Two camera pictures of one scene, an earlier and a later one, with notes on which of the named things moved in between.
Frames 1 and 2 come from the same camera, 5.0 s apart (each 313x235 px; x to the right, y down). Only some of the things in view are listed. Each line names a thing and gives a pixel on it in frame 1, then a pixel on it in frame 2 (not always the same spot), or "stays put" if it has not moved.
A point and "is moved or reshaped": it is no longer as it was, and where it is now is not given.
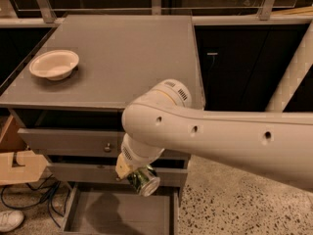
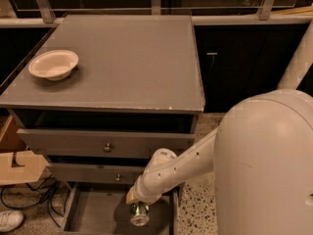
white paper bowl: [55, 65] stays put
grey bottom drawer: [115, 209] stays put
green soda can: [144, 180] is moved or reshaped
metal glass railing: [36, 6] stays put
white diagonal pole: [297, 69] stays put
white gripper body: [133, 155] to [141, 193]
